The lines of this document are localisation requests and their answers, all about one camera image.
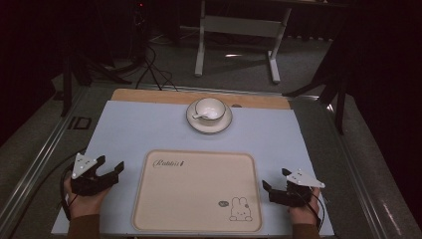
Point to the black floor socket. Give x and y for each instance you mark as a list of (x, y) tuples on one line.
[(79, 123)]

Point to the white metal table frame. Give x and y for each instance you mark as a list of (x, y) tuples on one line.
[(244, 26)]

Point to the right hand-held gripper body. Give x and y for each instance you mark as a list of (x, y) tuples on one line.
[(292, 197)]

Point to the metal floor rail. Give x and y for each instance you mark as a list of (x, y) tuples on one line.
[(358, 172), (36, 162)]

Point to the white ceramic spoon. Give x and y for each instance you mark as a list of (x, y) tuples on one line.
[(203, 115)]

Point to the light blue table mat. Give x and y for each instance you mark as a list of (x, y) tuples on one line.
[(132, 132)]

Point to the person's left hand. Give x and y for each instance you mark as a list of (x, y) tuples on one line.
[(84, 204)]

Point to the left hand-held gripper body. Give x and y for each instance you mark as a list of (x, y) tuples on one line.
[(83, 184)]

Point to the dark device with red light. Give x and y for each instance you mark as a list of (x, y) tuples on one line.
[(140, 26)]

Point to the person's right hand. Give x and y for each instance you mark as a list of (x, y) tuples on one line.
[(303, 215)]

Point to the black stand with legs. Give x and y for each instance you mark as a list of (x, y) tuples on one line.
[(338, 89), (68, 83)]

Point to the white cup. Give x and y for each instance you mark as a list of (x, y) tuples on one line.
[(217, 113)]

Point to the beige tray with rabbit print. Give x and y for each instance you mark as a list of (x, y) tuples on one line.
[(195, 195)]

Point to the white saucer with dark rim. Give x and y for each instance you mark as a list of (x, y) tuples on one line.
[(209, 128)]

